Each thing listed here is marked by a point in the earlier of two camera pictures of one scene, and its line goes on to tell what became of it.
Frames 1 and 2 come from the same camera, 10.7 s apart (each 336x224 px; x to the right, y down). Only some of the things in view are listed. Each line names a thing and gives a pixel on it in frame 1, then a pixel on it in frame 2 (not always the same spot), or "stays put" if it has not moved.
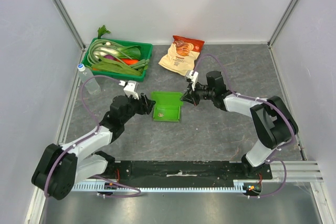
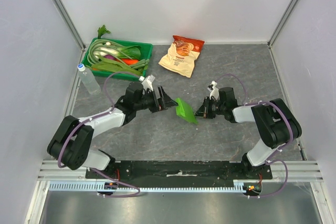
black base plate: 182,170 stays put
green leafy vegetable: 106,66 stays put
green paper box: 167,106 to 184,109
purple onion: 109,57 stays put
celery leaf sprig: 102,31 stays put
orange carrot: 130,62 stays put
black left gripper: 143,103 to 159,99
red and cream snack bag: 182,55 stays put
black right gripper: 193,95 to 206,107
